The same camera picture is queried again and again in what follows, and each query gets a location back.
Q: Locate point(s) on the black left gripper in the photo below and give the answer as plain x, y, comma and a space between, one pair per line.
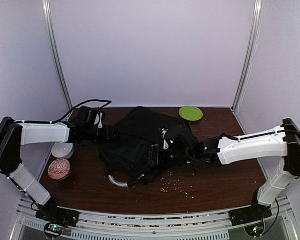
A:
106, 135

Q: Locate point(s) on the black student backpack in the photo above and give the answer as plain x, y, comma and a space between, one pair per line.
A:
127, 156

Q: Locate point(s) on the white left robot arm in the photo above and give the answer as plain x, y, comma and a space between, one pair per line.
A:
22, 139

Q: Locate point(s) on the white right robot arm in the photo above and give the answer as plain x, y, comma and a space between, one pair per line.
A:
282, 141

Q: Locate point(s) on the green plate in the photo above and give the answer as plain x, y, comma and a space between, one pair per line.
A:
191, 113

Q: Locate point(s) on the red patterned bowl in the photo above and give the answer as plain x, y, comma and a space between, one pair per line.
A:
59, 169

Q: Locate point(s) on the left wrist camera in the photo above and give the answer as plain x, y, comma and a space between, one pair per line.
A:
99, 119

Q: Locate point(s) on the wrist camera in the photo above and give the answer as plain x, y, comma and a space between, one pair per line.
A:
99, 119
166, 143

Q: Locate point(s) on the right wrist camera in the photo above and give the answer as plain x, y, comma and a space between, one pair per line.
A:
166, 143

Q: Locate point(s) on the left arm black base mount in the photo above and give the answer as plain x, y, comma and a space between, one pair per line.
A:
61, 216

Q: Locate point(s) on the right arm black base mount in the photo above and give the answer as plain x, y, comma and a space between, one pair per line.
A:
246, 215

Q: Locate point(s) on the left aluminium frame post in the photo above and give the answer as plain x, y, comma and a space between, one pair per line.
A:
55, 53

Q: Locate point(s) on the aluminium frame post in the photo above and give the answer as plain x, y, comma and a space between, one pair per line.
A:
251, 47
55, 53

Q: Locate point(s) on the aluminium front rail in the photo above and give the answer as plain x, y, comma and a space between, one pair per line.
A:
209, 225

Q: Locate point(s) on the right aluminium frame post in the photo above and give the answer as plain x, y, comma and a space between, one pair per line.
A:
251, 47

